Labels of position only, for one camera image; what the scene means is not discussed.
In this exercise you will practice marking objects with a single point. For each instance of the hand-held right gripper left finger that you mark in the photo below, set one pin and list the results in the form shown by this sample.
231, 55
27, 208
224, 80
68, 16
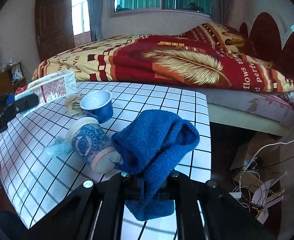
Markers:
129, 187

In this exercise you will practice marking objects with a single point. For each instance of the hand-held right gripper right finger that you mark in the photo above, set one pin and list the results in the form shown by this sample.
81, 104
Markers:
182, 187

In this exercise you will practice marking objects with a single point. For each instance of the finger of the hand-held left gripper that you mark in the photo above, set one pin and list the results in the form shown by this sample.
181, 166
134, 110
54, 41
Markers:
10, 98
27, 103

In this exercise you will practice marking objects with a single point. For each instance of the blue knitted cloth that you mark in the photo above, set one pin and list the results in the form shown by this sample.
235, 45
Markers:
157, 142

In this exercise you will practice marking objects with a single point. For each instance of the light blue plastic scrap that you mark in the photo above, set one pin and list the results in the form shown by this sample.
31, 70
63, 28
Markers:
59, 147

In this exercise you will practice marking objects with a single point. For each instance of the wooden cabinet with clutter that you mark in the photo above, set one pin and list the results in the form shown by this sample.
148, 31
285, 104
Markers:
9, 80

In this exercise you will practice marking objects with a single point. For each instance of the white floor power strip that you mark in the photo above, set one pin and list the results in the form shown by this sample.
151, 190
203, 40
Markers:
235, 195

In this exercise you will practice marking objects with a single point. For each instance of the brown cardboard box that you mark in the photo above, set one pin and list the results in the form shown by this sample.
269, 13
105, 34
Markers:
246, 152

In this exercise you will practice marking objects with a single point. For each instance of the brown wooden door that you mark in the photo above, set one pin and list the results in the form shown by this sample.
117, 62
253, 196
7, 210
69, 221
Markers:
53, 27

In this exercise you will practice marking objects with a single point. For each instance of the white router with antennas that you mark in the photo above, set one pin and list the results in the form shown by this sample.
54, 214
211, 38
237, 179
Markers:
264, 195

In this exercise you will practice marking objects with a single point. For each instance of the white checked tablecloth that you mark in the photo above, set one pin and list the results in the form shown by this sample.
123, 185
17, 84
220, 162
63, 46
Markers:
149, 97

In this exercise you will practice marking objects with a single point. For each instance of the grey mattress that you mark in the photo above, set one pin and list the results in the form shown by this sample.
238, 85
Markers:
236, 102

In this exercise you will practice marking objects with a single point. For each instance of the bright balcony window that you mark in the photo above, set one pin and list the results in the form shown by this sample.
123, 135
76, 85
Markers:
80, 12

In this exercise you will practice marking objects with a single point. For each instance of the grey curtain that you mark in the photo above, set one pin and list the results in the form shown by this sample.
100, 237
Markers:
224, 2
95, 10

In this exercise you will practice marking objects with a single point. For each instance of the red yellow printed blanket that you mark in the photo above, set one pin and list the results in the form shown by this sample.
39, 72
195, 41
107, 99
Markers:
162, 62

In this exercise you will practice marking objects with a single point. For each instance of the floral pillow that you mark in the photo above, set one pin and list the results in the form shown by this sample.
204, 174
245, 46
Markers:
293, 98

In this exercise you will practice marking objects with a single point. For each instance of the small dark object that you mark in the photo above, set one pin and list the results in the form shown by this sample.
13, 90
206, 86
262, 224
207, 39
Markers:
195, 6

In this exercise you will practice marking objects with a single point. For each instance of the white bed frame red headboard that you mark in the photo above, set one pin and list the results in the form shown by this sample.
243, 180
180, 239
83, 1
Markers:
264, 30

